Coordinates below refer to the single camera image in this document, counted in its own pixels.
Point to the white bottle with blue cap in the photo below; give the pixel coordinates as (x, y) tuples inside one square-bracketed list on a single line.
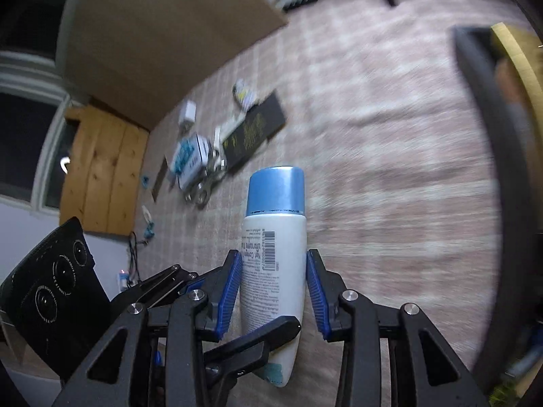
[(273, 220)]

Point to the black box with gold print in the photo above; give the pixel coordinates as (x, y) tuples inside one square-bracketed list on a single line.
[(254, 129)]

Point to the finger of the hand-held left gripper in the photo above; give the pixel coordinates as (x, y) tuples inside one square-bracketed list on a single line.
[(165, 280), (254, 339)]

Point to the blue and white box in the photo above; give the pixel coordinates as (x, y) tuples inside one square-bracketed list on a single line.
[(191, 159)]

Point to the black container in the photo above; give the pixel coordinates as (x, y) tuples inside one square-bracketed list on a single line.
[(488, 135)]

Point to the bunch of keys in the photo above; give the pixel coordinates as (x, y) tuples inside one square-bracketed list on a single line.
[(205, 182)]

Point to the crumpled white wrapper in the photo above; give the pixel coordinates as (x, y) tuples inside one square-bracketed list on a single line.
[(146, 212)]

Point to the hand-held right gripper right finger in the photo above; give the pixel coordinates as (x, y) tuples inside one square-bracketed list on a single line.
[(317, 296)]

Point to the pine plank board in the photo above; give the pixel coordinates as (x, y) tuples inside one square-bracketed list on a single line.
[(102, 169)]

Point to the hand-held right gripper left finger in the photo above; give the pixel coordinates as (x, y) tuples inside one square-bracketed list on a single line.
[(231, 296)]

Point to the dark flat card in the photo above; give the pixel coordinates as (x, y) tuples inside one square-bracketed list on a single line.
[(159, 178)]

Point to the blue clip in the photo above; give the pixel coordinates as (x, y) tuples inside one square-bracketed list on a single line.
[(145, 181), (149, 229)]

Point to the white charger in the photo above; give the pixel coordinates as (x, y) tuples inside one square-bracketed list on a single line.
[(188, 114)]

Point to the black appliance with round dials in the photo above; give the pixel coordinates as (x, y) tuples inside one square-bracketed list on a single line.
[(51, 296)]

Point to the small white and yellow packet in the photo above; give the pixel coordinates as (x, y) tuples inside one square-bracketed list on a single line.
[(245, 93)]

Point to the large brown wooden board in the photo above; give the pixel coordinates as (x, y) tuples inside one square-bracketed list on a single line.
[(161, 38)]

